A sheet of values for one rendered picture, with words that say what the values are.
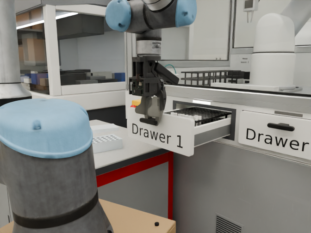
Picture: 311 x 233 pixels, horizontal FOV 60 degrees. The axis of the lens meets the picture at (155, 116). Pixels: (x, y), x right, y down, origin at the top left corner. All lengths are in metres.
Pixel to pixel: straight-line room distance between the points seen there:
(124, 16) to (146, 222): 0.46
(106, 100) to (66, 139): 1.37
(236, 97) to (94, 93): 0.95
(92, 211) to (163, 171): 0.74
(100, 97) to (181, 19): 1.12
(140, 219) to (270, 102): 0.57
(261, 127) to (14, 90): 0.70
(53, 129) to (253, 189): 0.78
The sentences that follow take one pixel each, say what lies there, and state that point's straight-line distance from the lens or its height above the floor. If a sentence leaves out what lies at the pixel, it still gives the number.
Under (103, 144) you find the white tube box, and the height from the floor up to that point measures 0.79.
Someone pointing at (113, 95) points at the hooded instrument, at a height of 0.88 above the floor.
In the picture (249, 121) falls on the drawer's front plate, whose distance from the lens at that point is 0.92.
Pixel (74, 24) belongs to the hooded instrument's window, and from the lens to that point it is 1.63.
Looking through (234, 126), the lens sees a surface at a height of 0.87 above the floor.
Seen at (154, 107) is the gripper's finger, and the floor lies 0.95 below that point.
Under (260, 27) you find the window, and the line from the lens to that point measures 0.94.
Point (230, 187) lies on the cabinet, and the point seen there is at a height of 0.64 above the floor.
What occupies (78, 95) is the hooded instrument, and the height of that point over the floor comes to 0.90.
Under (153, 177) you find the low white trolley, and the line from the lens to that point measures 1.09.
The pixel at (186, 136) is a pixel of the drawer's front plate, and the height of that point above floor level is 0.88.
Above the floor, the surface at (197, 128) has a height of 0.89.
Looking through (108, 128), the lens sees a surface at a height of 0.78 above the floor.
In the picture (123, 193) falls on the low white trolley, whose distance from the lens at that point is 1.01.
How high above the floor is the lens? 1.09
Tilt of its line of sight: 12 degrees down
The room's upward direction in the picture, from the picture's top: straight up
